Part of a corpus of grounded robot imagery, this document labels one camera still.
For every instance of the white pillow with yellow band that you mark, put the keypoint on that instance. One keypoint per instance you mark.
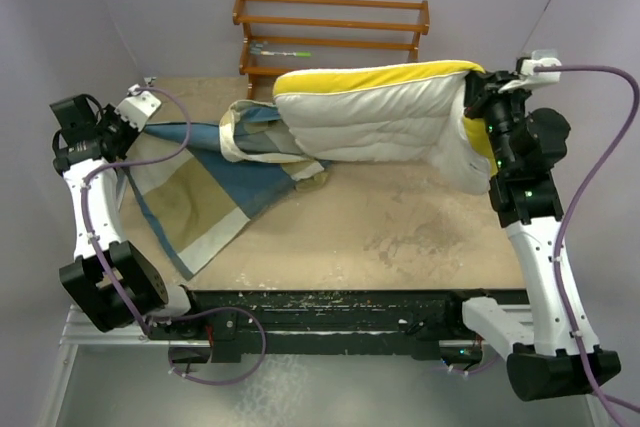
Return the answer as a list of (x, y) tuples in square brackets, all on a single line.
[(410, 112)]

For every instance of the brown wooden shelf rack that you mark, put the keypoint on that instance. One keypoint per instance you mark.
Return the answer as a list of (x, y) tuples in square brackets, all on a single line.
[(325, 33)]

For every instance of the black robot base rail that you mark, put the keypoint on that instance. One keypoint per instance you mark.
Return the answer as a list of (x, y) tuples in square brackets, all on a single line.
[(420, 324)]

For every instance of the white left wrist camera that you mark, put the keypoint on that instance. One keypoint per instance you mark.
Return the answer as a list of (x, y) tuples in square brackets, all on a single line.
[(138, 107)]

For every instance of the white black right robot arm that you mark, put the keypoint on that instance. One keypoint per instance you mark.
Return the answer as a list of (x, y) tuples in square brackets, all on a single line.
[(559, 355)]

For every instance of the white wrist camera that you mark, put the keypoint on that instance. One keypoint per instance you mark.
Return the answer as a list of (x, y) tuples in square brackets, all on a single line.
[(527, 75), (138, 107)]

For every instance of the blue tan white checked pillowcase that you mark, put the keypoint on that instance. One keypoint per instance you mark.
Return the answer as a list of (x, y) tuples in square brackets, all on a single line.
[(198, 186)]

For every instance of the aluminium frame rail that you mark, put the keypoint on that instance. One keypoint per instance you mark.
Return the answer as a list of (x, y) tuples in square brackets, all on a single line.
[(79, 330)]

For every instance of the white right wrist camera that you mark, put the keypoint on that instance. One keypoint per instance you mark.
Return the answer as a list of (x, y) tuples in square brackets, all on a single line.
[(527, 75)]

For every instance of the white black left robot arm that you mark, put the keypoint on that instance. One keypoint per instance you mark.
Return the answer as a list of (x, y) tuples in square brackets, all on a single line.
[(109, 279)]

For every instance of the grey capped pens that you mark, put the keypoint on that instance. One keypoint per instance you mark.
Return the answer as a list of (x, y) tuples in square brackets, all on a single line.
[(256, 48)]

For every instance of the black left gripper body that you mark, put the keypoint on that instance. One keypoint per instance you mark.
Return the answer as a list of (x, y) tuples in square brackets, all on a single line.
[(119, 132)]

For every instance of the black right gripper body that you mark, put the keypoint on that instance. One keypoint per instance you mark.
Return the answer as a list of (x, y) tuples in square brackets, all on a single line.
[(499, 110)]

